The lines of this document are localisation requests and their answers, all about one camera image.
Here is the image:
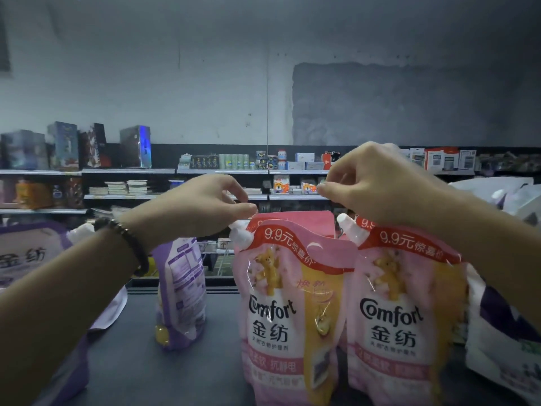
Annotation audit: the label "person's right hand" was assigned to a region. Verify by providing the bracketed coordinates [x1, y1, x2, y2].
[316, 141, 441, 228]

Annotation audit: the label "person's left hand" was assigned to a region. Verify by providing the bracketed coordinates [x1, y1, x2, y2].
[125, 173, 259, 251]

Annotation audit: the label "grey metal shelf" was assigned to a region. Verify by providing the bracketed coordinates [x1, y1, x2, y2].
[0, 279, 541, 406]

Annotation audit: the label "white purple detergent pouches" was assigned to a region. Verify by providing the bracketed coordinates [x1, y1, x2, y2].
[464, 264, 541, 406]

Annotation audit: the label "person's right forearm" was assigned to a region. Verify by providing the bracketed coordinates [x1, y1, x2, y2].
[423, 177, 541, 330]

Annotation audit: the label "person's left forearm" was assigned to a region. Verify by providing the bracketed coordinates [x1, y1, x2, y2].
[0, 217, 145, 406]

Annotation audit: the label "dark background shelf unit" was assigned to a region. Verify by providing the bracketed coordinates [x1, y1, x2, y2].
[0, 143, 541, 289]

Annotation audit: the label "row of small toiletry boxes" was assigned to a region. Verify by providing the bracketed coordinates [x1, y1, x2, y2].
[178, 146, 480, 175]

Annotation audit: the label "stacks of folded white packs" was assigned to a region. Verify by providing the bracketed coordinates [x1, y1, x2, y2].
[88, 179, 154, 198]

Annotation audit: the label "row of small bottles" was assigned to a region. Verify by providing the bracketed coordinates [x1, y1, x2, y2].
[167, 175, 331, 198]

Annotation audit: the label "row of boxed goods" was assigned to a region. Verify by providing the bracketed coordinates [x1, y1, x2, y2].
[0, 121, 154, 173]

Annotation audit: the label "row of colourful boxes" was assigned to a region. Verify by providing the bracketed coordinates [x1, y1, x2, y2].
[0, 177, 86, 210]

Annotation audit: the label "dark beaded bracelet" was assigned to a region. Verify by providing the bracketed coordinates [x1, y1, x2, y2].
[93, 216, 150, 276]

